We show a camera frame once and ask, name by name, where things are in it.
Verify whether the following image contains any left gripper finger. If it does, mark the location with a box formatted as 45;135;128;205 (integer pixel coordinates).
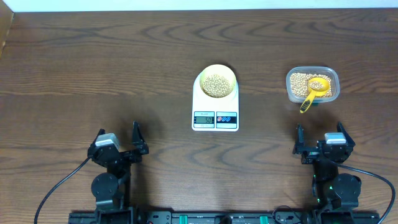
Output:
91;128;106;147
132;121;149;155

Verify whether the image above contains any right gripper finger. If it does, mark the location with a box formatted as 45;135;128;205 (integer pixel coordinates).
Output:
337;121;355;146
292;124;305;154

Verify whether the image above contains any yellow measuring scoop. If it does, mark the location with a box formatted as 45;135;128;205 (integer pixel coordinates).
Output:
300;77;330;113

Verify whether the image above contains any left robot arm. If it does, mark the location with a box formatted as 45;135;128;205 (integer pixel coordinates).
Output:
87;121;149;212

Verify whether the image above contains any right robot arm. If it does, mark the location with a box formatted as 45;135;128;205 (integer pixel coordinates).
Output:
293;122;361;213

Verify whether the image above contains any white digital kitchen scale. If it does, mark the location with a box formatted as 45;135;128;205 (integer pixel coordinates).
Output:
192;72;239;132

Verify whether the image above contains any pale yellow bowl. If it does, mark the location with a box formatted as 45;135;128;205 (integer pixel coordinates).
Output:
199;64;238;98

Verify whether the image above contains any clear plastic soybean container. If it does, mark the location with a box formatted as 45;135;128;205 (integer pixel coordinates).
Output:
286;66;340;103

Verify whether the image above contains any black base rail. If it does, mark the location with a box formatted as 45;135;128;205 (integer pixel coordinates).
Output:
68;210;379;224

